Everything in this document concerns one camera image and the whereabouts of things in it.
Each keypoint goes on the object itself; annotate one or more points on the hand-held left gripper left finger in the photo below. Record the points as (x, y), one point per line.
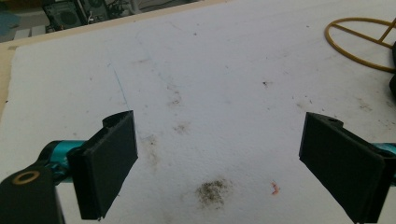
(102, 168)

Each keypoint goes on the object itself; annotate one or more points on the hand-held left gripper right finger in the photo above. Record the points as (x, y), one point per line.
(342, 161)

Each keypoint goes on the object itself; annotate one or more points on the small pink scrap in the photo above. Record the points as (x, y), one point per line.
(274, 188)

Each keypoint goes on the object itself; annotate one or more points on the black object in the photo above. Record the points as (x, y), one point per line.
(393, 87)

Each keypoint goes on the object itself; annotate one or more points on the black computer case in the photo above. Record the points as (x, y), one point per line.
(63, 15)

